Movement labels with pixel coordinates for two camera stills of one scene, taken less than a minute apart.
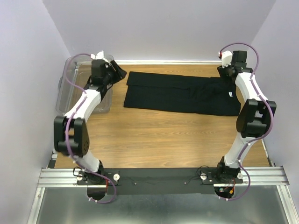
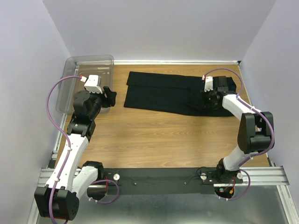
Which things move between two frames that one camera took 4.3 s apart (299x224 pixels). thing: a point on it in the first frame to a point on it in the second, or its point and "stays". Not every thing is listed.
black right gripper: x=224 y=72 to x=222 y=82
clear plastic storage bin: x=80 y=72 stays
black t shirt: x=181 y=93 stays
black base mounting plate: x=188 y=181 stays
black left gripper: x=117 y=70 to x=108 y=96
